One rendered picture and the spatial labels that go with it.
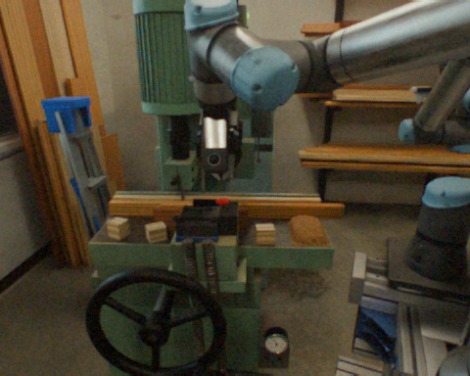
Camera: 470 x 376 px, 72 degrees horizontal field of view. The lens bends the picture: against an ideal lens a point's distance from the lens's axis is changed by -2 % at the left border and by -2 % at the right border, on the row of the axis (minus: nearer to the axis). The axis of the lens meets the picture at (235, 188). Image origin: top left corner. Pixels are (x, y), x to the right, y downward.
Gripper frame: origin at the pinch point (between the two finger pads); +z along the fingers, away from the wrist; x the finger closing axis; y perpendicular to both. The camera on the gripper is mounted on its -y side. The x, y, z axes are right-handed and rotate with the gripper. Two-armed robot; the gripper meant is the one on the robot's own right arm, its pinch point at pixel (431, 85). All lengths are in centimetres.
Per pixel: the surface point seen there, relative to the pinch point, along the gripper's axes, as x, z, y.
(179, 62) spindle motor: -76, -60, -18
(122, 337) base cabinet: -104, -71, 50
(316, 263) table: -49, -66, 32
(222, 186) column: -77, -34, 21
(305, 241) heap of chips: -52, -65, 26
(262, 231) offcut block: -62, -66, 22
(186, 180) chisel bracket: -81, -57, 10
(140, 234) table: -93, -65, 21
